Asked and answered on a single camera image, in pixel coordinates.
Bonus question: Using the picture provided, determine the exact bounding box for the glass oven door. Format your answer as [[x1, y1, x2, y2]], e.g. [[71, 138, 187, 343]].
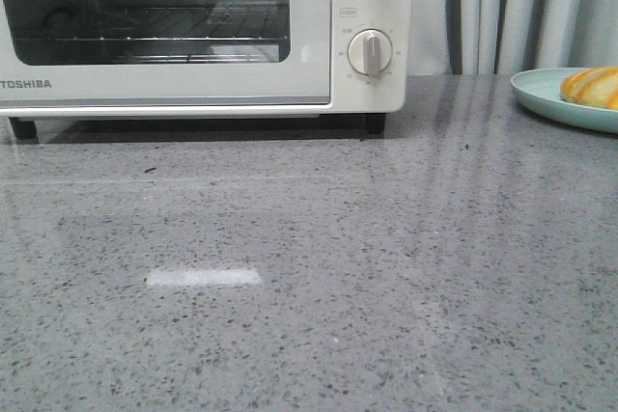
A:
[[1, 0, 331, 107]]

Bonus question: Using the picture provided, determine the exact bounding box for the black oven foot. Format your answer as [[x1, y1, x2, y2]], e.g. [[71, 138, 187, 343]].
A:
[[9, 117, 38, 143], [365, 113, 386, 135]]

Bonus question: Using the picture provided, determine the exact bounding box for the black oven foot right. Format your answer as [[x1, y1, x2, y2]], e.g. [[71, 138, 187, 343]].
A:
[[365, 113, 386, 135]]

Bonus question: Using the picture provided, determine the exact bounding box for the light green plate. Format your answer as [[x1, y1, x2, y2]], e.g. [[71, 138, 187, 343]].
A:
[[511, 68, 617, 135]]

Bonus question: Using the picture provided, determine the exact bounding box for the lower white oven knob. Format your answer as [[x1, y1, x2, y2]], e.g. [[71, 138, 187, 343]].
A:
[[348, 29, 393, 77]]

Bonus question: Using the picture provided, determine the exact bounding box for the metal wire oven rack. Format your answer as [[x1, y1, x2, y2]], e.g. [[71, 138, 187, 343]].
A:
[[10, 3, 291, 66]]

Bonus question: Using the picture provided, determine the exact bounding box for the white Toshiba toaster oven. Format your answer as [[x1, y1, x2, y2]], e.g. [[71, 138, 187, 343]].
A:
[[1, 0, 411, 121]]

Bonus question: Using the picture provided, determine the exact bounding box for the golden bread roll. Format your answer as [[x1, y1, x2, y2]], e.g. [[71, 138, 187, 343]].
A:
[[560, 66, 617, 110]]

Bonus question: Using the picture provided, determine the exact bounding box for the grey curtain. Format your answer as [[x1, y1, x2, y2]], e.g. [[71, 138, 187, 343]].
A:
[[407, 0, 617, 75]]

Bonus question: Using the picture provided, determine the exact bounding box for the black oven foot left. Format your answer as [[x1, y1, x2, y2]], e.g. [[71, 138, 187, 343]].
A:
[[9, 117, 38, 143]]

